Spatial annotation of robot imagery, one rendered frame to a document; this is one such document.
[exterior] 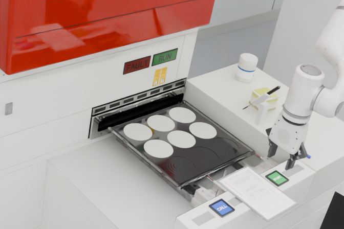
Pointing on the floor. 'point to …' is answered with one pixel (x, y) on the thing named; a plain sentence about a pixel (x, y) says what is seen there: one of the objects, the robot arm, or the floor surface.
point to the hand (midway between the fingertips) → (280, 158)
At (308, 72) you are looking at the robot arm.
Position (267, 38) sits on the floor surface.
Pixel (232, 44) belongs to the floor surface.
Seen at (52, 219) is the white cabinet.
